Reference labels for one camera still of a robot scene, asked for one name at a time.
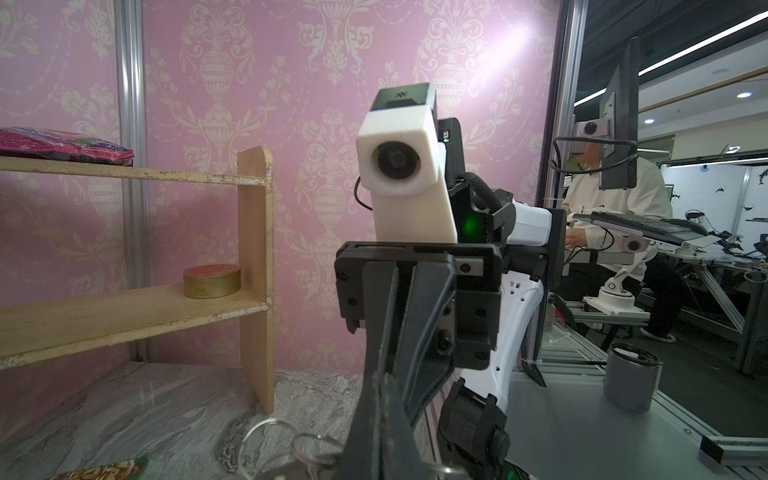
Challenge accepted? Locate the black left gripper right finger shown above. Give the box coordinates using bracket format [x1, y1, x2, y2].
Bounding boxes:
[380, 374, 429, 480]

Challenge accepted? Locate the wooden shelf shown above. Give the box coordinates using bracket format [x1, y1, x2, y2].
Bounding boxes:
[1, 147, 275, 414]

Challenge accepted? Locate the red round tin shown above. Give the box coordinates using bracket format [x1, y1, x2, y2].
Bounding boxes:
[183, 264, 241, 299]

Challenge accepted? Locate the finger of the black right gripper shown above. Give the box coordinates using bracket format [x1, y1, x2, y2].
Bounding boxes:
[362, 261, 399, 384]
[393, 262, 456, 420]

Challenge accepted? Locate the grey cylindrical cup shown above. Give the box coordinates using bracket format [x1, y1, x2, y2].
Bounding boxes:
[603, 343, 663, 413]

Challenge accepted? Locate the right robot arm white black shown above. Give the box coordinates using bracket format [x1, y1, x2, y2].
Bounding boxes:
[334, 118, 565, 479]

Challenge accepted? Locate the black keyboard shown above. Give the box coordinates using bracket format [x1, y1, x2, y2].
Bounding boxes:
[590, 211, 708, 246]

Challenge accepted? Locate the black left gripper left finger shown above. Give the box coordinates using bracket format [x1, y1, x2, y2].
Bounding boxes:
[335, 372, 383, 480]

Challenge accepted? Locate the green orange snack packet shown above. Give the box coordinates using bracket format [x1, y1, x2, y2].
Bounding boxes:
[51, 455, 149, 480]

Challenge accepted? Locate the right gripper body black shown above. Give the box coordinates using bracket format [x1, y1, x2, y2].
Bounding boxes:
[334, 242, 502, 370]

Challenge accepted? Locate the aluminium corner post right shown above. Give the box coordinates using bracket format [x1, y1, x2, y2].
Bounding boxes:
[112, 0, 158, 361]

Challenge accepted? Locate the seated person white shirt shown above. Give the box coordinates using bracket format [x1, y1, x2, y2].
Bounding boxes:
[556, 143, 685, 343]

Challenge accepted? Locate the pink snack bag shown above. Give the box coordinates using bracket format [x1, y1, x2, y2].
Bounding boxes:
[1, 127, 135, 166]

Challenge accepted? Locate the black monitor on stand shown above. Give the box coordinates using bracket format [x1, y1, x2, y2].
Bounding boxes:
[571, 37, 640, 190]

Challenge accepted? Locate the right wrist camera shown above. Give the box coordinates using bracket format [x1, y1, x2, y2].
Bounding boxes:
[356, 83, 457, 243]

